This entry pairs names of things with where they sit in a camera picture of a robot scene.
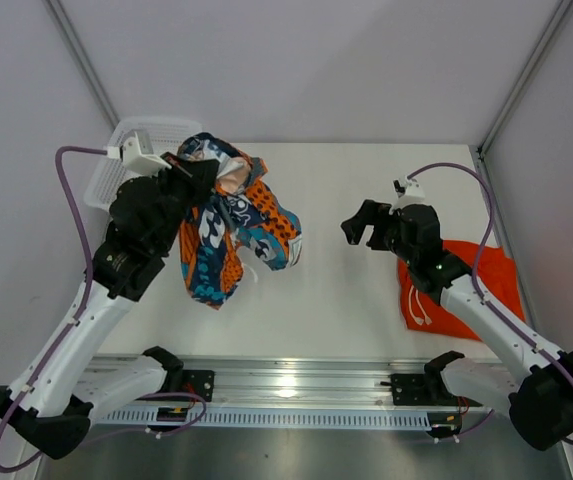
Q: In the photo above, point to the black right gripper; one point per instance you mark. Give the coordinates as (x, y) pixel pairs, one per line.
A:
(371, 214)

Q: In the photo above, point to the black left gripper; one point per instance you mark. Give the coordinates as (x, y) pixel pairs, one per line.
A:
(202, 174)

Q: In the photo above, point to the patterned multicolour shorts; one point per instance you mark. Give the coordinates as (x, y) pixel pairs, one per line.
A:
(242, 212)

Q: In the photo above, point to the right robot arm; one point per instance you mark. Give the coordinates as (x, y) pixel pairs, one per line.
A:
(535, 391)

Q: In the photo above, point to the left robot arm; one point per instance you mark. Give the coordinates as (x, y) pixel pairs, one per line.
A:
(45, 405)

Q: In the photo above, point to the white plastic basket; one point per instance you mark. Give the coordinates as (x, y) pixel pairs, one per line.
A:
(166, 134)

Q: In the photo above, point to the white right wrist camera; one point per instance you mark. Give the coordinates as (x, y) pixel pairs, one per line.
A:
(408, 191)

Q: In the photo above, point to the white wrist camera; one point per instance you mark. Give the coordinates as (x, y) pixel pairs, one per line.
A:
(136, 154)
(408, 191)

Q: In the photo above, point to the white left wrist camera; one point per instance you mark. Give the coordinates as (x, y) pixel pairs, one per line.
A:
(136, 154)

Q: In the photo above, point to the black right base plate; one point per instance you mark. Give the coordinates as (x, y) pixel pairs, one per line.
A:
(412, 389)

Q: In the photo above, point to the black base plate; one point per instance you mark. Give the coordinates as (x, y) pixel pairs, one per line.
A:
(412, 389)
(199, 382)

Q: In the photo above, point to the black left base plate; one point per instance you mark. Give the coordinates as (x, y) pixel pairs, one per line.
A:
(199, 382)

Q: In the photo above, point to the aluminium mounting rail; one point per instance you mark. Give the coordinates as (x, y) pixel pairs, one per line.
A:
(300, 383)

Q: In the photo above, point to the white slotted cable duct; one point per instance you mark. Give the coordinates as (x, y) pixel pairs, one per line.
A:
(281, 418)

